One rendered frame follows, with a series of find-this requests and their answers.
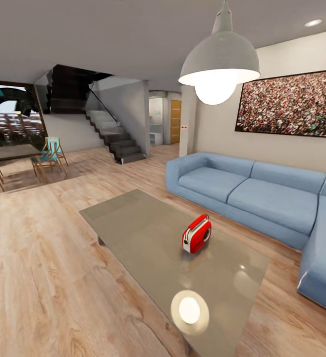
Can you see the sofa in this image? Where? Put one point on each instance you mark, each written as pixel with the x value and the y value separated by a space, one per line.
pixel 283 203

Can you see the breakfast table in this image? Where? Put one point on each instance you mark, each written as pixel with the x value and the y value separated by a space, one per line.
pixel 21 151

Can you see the door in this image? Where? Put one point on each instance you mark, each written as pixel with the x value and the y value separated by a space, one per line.
pixel 175 121

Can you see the fixed window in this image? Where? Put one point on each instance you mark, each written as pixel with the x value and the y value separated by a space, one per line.
pixel 21 120

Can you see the radio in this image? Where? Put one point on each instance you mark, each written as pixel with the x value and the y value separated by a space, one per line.
pixel 197 234

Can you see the stairs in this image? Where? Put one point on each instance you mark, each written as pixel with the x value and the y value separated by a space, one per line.
pixel 68 90

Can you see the picture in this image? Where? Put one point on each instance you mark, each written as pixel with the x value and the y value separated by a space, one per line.
pixel 293 105

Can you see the coffee table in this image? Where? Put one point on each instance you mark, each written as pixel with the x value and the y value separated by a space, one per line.
pixel 207 295

